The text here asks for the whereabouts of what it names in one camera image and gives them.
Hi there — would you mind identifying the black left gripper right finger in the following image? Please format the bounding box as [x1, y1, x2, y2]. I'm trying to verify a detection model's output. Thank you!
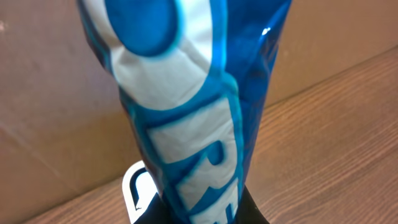
[238, 187, 270, 224]

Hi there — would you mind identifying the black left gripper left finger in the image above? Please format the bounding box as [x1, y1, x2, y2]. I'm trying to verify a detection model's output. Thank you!
[134, 194, 171, 224]

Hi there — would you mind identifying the blue packet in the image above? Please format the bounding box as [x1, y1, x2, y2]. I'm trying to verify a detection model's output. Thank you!
[77, 0, 291, 223]

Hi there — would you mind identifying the white barcode scanner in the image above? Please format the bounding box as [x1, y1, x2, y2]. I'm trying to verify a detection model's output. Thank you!
[122, 161, 158, 224]

